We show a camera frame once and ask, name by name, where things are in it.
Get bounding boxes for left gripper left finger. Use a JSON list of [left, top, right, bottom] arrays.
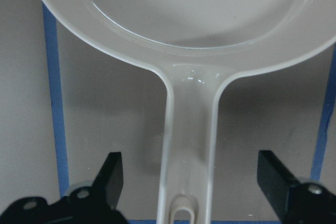
[[1, 152, 123, 223]]

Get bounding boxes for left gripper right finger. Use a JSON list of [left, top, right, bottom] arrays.
[[257, 150, 335, 223]]

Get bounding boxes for beige plastic dustpan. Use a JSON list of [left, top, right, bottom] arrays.
[[42, 0, 335, 223]]

